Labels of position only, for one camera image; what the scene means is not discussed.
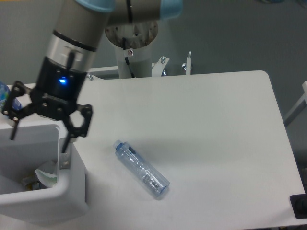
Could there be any white frame at right edge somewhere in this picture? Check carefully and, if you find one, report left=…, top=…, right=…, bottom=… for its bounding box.
left=283, top=81, right=307, bottom=127

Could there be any blue labelled water bottle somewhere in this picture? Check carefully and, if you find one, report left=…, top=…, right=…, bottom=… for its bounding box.
left=0, top=81, right=22, bottom=115

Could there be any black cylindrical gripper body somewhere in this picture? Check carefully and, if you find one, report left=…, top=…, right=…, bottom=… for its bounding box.
left=30, top=33, right=96, bottom=120

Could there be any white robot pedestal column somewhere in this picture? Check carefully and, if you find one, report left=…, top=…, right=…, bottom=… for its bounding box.
left=105, top=21, right=158, bottom=65

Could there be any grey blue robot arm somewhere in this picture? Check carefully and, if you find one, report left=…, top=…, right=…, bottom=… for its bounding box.
left=1, top=0, right=183, bottom=152

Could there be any grey trash inside bin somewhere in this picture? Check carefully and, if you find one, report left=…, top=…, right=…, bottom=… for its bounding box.
left=21, top=176, right=41, bottom=191

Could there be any black clamp at table edge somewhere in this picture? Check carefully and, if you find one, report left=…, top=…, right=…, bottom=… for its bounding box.
left=290, top=194, right=307, bottom=219

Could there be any white plastic trash can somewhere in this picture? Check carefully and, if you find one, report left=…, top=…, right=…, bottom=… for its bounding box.
left=0, top=121, right=89, bottom=223

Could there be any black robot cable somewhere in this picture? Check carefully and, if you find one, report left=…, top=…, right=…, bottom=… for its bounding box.
left=121, top=37, right=136, bottom=79

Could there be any clear plastic bottle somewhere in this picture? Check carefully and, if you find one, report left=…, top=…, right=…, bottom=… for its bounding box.
left=113, top=140, right=170, bottom=199

